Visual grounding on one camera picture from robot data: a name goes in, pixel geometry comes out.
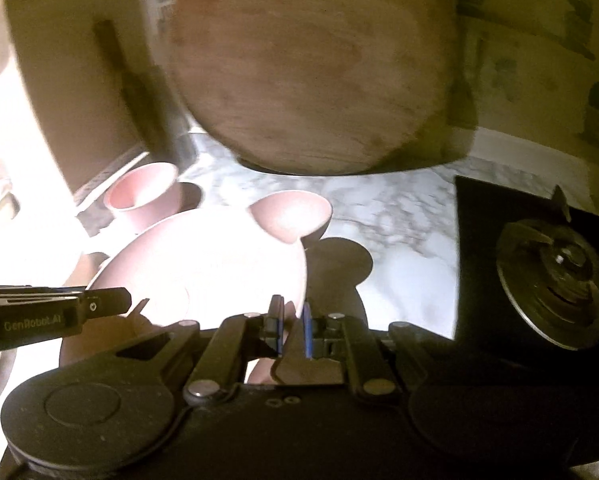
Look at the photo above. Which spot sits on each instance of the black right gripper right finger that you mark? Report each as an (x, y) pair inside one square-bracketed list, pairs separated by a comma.
[(342, 338)]

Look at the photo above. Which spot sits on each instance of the small pink heart bowl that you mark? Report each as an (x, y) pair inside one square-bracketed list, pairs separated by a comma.
[(293, 216)]

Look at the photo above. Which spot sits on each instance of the large pink heart plate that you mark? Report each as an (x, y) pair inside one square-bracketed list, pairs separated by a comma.
[(197, 265)]

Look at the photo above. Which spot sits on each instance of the beige cabinet with trim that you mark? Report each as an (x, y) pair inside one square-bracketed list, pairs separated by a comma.
[(96, 92)]

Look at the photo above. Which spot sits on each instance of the black gas stove burner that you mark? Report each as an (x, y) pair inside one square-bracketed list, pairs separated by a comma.
[(529, 300)]

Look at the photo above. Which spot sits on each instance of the round pink bowl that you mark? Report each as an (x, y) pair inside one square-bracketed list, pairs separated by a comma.
[(145, 196)]

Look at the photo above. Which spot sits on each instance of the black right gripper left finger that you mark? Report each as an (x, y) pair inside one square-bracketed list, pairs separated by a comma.
[(222, 365)]

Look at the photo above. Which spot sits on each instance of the round wooden cutting board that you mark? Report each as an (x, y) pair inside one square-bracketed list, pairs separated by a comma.
[(314, 86)]

